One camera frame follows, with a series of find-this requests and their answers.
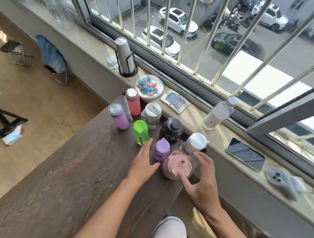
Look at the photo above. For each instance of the person's left hand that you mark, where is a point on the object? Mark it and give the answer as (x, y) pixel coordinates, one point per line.
(142, 166)

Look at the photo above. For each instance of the crumpled clear plastic wrap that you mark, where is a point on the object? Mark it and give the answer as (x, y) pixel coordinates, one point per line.
(112, 62)

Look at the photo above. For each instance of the white round plate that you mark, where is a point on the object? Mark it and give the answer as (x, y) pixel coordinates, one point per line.
(160, 85)

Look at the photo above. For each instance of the clear cup with white lid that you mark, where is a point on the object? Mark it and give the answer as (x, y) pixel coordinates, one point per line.
(152, 114)

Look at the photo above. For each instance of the coral thermos with silver lid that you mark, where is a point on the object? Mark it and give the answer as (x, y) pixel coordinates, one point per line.
(133, 103)

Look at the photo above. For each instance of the grey game controller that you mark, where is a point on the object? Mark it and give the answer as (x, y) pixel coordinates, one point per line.
(281, 180)

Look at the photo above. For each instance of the black cup holder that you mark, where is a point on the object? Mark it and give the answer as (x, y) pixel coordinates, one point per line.
(130, 58)

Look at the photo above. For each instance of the person's right hand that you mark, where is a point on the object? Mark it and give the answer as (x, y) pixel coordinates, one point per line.
(204, 186)

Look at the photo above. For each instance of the blue denim jacket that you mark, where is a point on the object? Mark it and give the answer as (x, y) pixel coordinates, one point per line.
(51, 54)

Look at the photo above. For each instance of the black wooden stool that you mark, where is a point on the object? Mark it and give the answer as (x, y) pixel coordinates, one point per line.
(9, 119)

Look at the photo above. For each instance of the lilac thermos with silver lid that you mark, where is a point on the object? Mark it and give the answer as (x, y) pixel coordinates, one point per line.
(119, 117)

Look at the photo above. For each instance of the black bottle with black cap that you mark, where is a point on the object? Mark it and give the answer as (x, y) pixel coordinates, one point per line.
(171, 130)

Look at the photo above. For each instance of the person's left thumb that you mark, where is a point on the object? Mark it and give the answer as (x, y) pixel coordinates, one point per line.
(155, 166)

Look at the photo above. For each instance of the stack of paper cups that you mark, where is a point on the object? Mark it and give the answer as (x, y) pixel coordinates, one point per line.
(123, 54)

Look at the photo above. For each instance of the black folding stool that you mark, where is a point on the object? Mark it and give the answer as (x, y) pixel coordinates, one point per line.
(11, 46)

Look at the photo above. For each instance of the smartphone with dark screen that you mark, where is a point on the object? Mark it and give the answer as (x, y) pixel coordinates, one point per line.
(245, 154)

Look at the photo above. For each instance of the pink bottle with lid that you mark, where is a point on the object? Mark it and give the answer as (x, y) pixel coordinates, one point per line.
(174, 166)

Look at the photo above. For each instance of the clear plastic water bottle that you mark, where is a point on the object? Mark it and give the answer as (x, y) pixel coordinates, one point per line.
(217, 115)

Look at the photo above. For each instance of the grey aluminium window frame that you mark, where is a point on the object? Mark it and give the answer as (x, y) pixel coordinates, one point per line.
(152, 66)

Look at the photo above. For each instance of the clear bottle with white lid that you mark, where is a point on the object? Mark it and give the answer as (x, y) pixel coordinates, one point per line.
(196, 141)

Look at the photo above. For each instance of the group of parked motorbikes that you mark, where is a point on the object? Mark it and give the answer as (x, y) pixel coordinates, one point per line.
(233, 19)

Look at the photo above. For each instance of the person's right forearm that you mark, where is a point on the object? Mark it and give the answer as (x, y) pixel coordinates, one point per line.
(225, 223)

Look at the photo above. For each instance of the person's right thumb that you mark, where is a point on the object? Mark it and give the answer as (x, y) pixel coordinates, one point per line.
(185, 184)

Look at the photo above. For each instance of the large clear water bottle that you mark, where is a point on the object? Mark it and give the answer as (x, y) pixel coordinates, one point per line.
(57, 11)

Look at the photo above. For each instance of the row of steel window bars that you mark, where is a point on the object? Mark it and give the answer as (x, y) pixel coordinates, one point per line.
(166, 24)

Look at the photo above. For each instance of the black parked car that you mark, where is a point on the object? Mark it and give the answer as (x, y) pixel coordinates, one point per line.
(228, 43)

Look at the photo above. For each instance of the white canopy roof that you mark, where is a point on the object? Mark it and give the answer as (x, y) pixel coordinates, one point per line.
(265, 78)

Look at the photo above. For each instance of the green plastic bottle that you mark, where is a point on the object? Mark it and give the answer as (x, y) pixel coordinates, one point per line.
(140, 130)

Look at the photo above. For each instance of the pile of colourful paper pieces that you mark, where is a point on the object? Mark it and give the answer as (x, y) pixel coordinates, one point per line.
(147, 85)

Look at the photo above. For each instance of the white parked car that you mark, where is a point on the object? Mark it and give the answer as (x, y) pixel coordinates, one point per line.
(157, 39)
(177, 20)
(272, 16)

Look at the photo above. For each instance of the white cloth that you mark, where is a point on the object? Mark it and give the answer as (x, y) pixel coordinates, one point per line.
(12, 137)

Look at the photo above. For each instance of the folding chair with metal legs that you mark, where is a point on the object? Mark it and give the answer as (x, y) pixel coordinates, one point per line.
(61, 77)

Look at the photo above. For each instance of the person's left forearm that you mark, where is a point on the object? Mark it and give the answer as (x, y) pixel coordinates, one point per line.
(115, 208)

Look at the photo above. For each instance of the small purple bottle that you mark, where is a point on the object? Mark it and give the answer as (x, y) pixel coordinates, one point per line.
(162, 148)

